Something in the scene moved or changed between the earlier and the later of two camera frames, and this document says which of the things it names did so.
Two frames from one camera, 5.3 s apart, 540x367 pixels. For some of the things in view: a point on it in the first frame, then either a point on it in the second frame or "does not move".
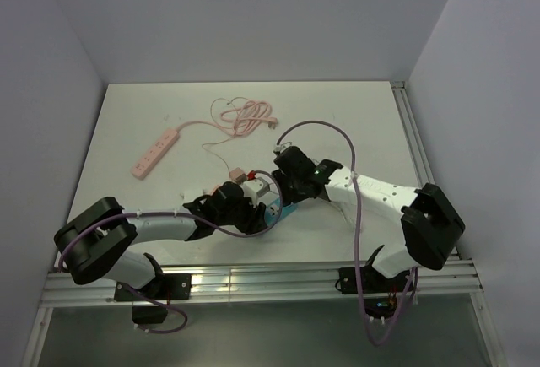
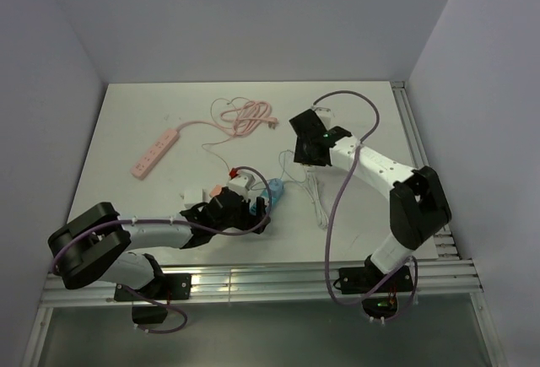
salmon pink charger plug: (216, 188) does not move
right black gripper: (288, 197) to (301, 157)
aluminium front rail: (242, 282) does not move
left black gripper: (255, 220) does not move
